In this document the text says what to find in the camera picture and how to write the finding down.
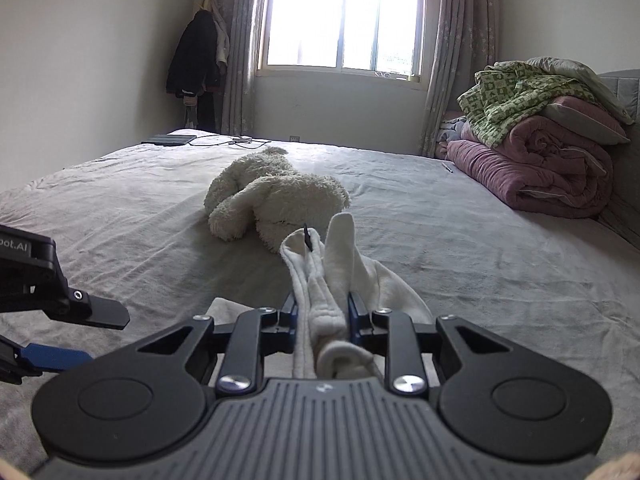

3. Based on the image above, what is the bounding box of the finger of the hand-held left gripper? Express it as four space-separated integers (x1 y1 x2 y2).
44 287 131 331
0 335 94 386

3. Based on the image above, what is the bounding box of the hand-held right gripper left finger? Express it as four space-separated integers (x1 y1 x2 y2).
135 292 301 396

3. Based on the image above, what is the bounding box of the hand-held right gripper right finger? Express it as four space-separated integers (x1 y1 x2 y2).
347 292 508 396

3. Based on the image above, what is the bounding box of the white printed t-shirt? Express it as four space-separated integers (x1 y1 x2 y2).
205 212 433 381

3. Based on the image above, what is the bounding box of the white plush dog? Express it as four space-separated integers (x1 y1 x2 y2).
204 146 352 253

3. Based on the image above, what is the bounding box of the black flat device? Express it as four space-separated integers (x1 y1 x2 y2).
141 132 198 147

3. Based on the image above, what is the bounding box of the blue-grey bundled cloth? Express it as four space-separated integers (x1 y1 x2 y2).
436 116 468 160

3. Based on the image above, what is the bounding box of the pink folded quilt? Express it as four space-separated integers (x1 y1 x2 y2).
446 115 615 219

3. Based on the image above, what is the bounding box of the green patterned blanket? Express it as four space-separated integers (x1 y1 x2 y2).
458 60 596 148

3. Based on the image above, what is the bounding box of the dark hanging jacket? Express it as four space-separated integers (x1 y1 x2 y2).
166 9 223 96

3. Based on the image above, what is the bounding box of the grey curtain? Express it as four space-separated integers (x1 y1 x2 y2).
420 0 501 158
220 0 273 136

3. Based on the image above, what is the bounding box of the white hanging garment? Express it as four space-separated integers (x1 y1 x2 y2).
209 0 231 68

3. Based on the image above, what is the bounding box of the pink pillow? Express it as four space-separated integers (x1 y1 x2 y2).
542 96 630 146

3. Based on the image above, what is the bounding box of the window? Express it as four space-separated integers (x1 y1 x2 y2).
256 0 426 81

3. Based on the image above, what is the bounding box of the grey padded headboard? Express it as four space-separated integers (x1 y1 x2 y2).
595 69 640 251

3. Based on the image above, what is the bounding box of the grey pillow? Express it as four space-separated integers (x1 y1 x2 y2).
525 56 633 126

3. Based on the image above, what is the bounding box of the thin cable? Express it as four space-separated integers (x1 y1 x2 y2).
187 132 271 148

